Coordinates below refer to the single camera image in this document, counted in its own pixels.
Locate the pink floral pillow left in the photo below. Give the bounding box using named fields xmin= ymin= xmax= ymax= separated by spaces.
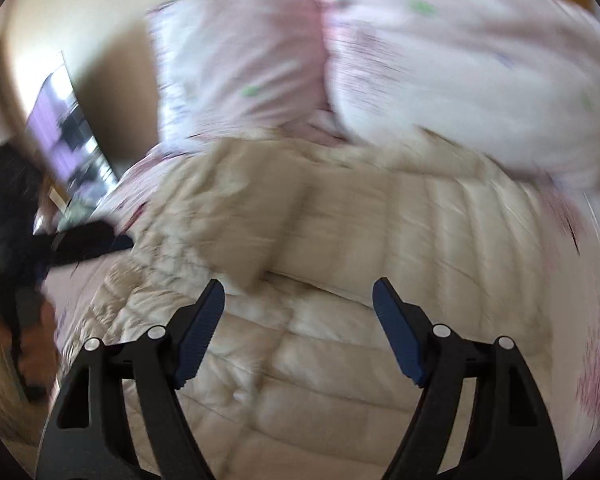
xmin=146 ymin=0 xmax=336 ymax=152

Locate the beige quilted down jacket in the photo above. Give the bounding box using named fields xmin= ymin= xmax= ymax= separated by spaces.
xmin=60 ymin=132 xmax=552 ymax=479

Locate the wall mirror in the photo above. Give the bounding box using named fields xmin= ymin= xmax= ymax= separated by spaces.
xmin=26 ymin=64 xmax=118 ymax=208

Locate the pink floral bed sheet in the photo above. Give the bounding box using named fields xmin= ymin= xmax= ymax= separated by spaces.
xmin=44 ymin=159 xmax=600 ymax=476

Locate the pink floral pillow right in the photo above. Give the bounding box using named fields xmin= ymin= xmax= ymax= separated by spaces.
xmin=316 ymin=0 xmax=600 ymax=188

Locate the pink floral pillow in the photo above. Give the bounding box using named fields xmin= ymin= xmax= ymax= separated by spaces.
xmin=146 ymin=0 xmax=336 ymax=152
xmin=316 ymin=0 xmax=600 ymax=188

